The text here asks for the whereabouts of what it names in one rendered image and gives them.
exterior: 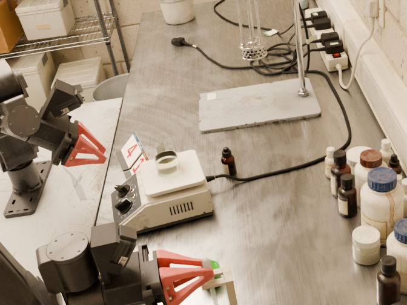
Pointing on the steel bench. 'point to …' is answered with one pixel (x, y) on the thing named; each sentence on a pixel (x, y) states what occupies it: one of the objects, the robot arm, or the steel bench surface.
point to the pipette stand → (223, 283)
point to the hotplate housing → (170, 207)
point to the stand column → (299, 49)
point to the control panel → (128, 198)
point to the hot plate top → (185, 178)
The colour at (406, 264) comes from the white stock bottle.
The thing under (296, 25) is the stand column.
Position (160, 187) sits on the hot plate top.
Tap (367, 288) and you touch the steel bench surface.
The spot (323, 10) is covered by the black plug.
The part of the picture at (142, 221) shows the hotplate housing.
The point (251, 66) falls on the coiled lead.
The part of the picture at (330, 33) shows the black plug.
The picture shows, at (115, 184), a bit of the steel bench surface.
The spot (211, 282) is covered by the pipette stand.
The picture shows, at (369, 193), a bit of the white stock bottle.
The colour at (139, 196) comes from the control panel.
